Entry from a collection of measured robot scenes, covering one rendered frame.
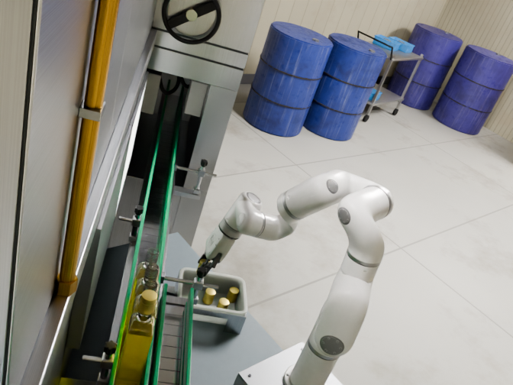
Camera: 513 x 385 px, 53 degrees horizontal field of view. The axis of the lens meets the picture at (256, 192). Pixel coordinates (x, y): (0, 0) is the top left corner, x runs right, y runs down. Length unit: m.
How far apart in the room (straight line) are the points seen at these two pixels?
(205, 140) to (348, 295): 1.18
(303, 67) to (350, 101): 0.72
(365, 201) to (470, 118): 6.29
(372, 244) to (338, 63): 4.07
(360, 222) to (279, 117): 3.82
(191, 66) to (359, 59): 3.23
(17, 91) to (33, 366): 0.40
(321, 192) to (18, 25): 0.97
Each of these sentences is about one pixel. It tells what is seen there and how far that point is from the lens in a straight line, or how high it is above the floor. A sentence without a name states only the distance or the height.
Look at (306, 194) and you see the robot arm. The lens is 1.27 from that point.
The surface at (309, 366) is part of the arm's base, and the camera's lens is 1.45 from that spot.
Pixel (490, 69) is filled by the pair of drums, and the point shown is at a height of 0.88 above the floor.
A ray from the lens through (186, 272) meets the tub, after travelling 1.74.
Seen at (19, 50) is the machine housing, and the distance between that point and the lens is 0.38.
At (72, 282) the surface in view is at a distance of 0.77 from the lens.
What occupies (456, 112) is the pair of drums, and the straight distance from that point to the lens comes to 7.43.
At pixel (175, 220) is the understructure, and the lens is 2.41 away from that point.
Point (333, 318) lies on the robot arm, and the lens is 1.24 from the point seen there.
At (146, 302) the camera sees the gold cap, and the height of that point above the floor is 1.16.
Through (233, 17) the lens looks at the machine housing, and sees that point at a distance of 2.02.
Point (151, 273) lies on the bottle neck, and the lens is 1.24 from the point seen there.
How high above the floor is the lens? 1.95
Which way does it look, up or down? 29 degrees down
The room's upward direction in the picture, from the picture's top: 20 degrees clockwise
